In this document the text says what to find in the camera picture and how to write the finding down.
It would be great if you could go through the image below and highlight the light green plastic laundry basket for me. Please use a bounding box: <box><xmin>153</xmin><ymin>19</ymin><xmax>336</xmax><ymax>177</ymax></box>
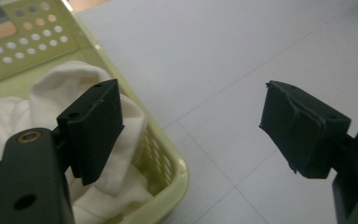
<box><xmin>0</xmin><ymin>0</ymin><xmax>189</xmax><ymax>224</ymax></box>

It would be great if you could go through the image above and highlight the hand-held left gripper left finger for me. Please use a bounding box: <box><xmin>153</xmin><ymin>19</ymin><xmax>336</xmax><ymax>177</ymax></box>
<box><xmin>0</xmin><ymin>78</ymin><xmax>126</xmax><ymax>224</ymax></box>

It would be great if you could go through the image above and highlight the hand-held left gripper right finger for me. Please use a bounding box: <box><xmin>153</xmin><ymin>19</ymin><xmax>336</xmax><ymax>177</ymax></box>
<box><xmin>258</xmin><ymin>80</ymin><xmax>358</xmax><ymax>224</ymax></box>

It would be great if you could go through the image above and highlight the white cloth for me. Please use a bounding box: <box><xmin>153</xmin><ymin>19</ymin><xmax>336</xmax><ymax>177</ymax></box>
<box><xmin>0</xmin><ymin>60</ymin><xmax>154</xmax><ymax>224</ymax></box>

